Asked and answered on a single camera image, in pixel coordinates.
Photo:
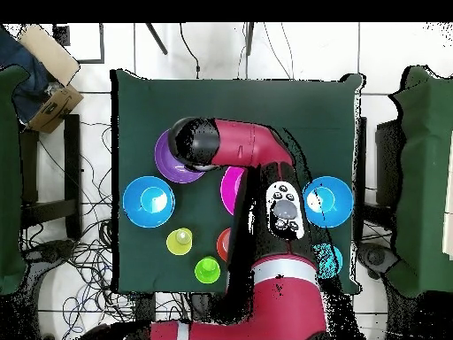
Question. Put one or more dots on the purple shallow bowl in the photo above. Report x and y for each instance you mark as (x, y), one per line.
(166, 166)

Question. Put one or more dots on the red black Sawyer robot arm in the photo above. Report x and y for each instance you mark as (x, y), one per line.
(283, 301)

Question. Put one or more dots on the large pink bowl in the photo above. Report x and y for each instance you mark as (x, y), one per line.
(230, 191)

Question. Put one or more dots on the small orange bowl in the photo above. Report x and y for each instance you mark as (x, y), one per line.
(223, 244)

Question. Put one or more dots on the yellow cup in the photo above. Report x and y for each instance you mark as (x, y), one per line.
(178, 242)

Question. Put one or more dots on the medium blue bowl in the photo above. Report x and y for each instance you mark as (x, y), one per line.
(338, 207)
(148, 209)

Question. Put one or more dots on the green cup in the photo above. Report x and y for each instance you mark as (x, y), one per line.
(207, 271)

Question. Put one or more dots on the dark green tablecloth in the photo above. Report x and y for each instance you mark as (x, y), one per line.
(233, 99)

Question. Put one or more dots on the small blue bowl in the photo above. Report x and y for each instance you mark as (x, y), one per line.
(338, 260)

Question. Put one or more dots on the black floor box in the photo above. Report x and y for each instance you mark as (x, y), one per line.
(145, 308)

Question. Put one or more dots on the black box cabinet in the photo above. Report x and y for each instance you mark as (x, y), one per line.
(387, 159)

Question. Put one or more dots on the brown cardboard box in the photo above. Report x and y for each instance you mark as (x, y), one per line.
(53, 109)

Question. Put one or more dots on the beige cushion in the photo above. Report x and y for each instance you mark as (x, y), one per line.
(49, 53)

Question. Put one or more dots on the dark blue cloth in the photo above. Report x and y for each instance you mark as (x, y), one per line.
(24, 88)

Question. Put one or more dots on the black stand frame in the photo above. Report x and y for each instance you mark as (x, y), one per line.
(72, 159)

